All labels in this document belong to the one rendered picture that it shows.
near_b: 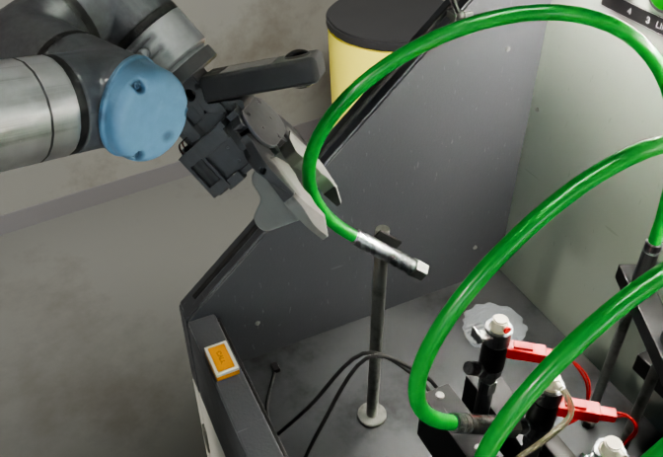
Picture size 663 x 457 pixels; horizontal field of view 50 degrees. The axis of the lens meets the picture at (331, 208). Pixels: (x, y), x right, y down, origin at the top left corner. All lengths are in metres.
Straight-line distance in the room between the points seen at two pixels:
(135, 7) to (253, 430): 0.49
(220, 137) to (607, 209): 0.55
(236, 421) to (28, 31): 0.49
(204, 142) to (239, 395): 0.35
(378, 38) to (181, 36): 1.62
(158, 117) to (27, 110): 0.09
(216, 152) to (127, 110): 0.18
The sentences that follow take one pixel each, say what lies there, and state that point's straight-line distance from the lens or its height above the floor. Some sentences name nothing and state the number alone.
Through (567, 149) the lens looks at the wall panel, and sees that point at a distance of 1.04.
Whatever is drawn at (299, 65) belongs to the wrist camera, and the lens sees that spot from 0.66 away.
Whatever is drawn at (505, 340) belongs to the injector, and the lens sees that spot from 0.76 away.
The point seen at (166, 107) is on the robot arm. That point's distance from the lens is 0.55.
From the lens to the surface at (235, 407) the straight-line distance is 0.90.
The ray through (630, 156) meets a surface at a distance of 0.56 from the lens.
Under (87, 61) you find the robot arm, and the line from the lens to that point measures 0.55.
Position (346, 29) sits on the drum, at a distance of 2.33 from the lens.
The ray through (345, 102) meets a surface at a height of 1.34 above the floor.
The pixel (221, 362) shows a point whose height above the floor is 0.96.
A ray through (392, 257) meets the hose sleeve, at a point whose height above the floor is 1.15.
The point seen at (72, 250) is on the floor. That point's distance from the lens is 2.68.
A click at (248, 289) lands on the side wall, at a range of 1.00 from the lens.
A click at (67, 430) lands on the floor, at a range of 2.15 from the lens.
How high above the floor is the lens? 1.67
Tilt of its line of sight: 38 degrees down
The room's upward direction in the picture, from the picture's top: straight up
